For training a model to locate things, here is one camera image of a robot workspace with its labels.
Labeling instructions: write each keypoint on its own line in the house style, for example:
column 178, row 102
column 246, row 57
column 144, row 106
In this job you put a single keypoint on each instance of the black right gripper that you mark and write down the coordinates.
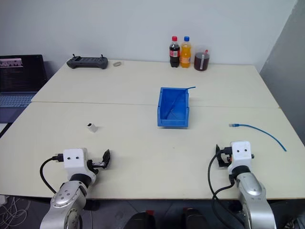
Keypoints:
column 225, row 157

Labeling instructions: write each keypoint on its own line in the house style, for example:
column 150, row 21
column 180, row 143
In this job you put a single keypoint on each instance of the cola bottle red cap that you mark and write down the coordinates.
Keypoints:
column 174, row 55

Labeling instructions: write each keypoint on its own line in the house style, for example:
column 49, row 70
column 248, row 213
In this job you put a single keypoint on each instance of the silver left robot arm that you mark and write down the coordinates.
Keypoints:
column 68, row 198

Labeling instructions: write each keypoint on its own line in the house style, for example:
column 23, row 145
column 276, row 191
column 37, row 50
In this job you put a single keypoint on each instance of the open laptop computer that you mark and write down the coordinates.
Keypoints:
column 21, row 76

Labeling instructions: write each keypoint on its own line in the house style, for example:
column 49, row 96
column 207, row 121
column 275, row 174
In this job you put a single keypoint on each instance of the small white connector block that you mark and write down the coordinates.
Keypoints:
column 92, row 127

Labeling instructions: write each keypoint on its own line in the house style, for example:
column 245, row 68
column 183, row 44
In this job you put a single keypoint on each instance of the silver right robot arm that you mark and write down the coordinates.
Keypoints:
column 253, row 198

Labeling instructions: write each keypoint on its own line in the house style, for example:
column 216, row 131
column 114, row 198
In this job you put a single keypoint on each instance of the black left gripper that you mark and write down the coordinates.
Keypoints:
column 96, row 165

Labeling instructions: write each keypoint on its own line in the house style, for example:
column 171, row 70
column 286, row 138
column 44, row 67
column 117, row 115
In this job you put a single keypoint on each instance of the orange soda bottle blue cap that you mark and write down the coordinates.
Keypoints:
column 185, row 56

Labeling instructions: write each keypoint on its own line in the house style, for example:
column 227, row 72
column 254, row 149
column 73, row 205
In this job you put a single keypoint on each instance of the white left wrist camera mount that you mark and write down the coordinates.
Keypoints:
column 74, row 164

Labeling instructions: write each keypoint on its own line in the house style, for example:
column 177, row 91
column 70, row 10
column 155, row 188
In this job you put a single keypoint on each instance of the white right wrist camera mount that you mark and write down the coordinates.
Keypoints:
column 240, row 155

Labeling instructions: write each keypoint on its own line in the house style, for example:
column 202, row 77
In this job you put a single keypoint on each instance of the black handheld controller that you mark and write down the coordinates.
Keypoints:
column 87, row 62

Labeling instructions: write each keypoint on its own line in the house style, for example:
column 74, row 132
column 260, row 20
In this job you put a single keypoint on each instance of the blue plastic storage bin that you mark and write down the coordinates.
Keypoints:
column 172, row 122

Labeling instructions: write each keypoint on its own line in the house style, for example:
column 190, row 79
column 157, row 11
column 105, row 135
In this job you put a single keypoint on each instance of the clear cup dark liquid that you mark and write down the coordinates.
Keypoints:
column 202, row 60

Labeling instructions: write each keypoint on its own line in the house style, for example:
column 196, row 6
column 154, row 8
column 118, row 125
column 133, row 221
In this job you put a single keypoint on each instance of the dark rounded shape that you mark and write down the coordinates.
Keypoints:
column 140, row 220

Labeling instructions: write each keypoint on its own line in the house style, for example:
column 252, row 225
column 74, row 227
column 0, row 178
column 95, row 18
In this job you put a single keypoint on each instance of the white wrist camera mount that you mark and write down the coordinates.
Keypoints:
column 240, row 155
column 74, row 164

